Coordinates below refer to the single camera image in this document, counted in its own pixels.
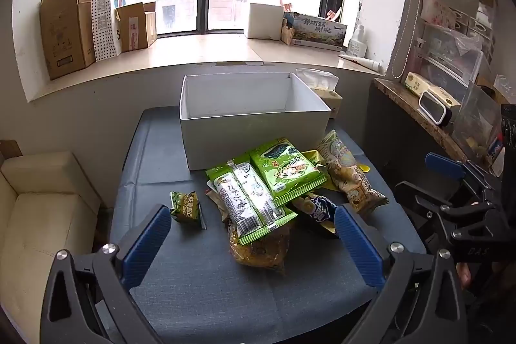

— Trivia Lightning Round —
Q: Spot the small green pea packet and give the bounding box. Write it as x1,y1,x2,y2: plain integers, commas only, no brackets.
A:
169,191,207,231

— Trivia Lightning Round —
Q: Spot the clear plastic box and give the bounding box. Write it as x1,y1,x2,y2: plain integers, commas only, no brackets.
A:
451,82,504,163

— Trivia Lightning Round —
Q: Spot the brown cardboard piece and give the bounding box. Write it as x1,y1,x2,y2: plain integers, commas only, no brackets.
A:
0,140,24,160

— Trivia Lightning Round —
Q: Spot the clear bread packet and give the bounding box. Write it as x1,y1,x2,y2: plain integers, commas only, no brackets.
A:
228,221,293,275

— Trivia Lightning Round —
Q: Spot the white digital clock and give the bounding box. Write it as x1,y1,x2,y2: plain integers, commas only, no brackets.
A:
417,90,454,127

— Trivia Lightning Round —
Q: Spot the long green white snack packet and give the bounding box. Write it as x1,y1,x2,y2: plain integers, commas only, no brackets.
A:
205,152,298,246

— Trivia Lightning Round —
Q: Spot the landscape printed box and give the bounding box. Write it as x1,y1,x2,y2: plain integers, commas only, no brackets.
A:
290,11,348,52

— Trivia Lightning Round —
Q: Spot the white tube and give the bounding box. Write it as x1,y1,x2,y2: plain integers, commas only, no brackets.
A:
338,53,382,71

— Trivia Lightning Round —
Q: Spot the wooden shelf top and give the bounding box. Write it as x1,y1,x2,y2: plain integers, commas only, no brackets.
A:
373,78,501,167

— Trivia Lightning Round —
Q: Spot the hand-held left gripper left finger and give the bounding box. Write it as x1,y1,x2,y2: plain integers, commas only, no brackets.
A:
39,204,173,344

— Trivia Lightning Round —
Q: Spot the white plastic bottle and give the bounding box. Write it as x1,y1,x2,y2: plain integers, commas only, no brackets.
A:
347,25,367,58

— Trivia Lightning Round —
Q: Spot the green seaweed snack packet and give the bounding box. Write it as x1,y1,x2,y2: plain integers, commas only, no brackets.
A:
249,138,327,208

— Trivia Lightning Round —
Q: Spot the small open cardboard box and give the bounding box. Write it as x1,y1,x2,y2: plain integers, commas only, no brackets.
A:
115,1,158,52

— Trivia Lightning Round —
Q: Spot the white foam box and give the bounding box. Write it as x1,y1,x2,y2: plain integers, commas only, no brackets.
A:
247,3,285,40

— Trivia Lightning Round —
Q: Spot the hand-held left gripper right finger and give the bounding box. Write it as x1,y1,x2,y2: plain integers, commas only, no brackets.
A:
334,204,468,344

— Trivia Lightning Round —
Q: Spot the large brown cardboard box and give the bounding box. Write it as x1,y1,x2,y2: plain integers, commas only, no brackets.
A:
39,0,96,81

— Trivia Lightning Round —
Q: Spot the beige printed snack packet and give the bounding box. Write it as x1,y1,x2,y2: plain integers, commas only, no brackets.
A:
316,130,390,213

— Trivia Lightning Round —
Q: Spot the beige packet with orange edges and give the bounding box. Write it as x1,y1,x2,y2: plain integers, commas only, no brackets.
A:
206,188,230,224

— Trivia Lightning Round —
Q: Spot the white blind cord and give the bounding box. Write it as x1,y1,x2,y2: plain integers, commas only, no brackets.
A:
389,0,424,79

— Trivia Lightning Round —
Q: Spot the yellow white tissue pack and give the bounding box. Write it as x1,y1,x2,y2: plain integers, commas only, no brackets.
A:
404,71,460,107

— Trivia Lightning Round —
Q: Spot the cream leather sofa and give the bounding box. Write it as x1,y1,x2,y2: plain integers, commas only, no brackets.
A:
0,151,101,344

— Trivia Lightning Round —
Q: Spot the white desk organizer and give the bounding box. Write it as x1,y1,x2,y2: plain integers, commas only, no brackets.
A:
455,7,496,63

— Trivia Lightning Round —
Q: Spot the white cardboard box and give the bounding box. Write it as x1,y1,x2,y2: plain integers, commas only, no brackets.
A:
179,72,332,171

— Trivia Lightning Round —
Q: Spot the yellow snack pouch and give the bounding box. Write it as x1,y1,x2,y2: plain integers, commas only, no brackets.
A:
302,150,369,192

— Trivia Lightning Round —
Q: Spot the clear plastic bag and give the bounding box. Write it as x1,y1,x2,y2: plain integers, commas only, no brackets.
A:
494,74,516,103

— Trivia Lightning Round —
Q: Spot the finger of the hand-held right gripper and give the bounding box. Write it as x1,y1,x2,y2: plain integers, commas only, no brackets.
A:
395,181,490,238
424,152,501,208

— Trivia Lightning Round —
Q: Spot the floral tissue box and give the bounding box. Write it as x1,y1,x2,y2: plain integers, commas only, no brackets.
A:
421,0,458,26

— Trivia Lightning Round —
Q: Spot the dark blue snack packet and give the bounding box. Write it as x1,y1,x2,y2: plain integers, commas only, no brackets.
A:
291,192,340,239

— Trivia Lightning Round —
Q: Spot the clear plastic drawer unit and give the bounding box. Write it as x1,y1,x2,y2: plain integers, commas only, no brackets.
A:
419,22,484,91

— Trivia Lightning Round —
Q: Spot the stone windowsill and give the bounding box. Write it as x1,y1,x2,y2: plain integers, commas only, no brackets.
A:
24,32,388,103

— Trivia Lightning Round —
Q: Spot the person's right hand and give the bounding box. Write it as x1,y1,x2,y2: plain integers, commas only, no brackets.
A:
457,262,474,290

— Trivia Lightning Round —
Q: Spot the dotted white paper bag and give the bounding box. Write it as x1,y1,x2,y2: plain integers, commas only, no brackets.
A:
91,0,140,63

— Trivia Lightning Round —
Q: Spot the small brown paper bag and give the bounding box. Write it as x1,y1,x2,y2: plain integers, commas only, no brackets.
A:
281,19,295,46

